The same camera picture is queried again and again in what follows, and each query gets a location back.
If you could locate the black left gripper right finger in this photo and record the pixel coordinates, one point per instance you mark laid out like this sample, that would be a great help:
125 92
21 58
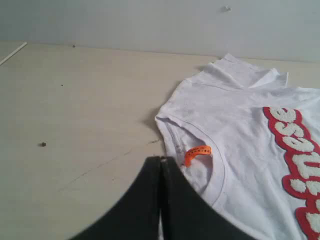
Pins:
185 215

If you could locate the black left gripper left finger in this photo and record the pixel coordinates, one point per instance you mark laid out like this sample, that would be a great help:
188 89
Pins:
136 215

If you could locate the white t-shirt red lettering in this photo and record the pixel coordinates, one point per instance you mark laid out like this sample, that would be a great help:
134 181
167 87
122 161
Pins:
250 146

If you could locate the white strip on table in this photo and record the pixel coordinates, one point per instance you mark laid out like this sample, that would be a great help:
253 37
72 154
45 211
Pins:
9 48

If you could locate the white wall hook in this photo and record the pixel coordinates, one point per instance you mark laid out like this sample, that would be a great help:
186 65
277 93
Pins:
226 8

